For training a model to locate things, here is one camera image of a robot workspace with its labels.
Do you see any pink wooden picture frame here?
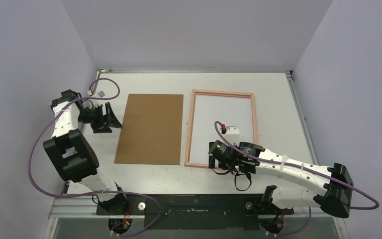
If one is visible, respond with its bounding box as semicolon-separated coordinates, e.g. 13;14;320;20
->
184;89;259;169

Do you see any aluminium front rail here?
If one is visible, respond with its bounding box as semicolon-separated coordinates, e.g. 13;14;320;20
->
48;194;346;219

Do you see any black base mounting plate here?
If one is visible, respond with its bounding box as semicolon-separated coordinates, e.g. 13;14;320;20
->
96;194;294;231

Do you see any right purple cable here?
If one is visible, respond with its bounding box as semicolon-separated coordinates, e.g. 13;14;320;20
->
214;120;381;238

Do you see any brown cardboard backing board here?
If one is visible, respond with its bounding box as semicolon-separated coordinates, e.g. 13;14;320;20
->
114;94;184;165

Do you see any seascape photo print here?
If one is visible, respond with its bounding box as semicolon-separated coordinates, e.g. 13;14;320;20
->
189;95;255;166

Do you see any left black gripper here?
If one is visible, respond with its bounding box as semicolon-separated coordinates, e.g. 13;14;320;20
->
78;103;122;133

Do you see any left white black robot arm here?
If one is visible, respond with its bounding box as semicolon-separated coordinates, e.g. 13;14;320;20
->
43;90;129;215

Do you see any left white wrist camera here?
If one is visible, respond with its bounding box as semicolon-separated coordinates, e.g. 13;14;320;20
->
87;90;105;99

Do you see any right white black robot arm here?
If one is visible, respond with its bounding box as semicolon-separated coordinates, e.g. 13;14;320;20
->
208;140;354;218

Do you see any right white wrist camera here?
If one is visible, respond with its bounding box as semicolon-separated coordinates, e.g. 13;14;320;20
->
221;124;240;147

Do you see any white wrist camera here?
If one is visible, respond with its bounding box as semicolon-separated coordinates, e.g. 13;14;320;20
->
221;124;240;147
87;90;105;99

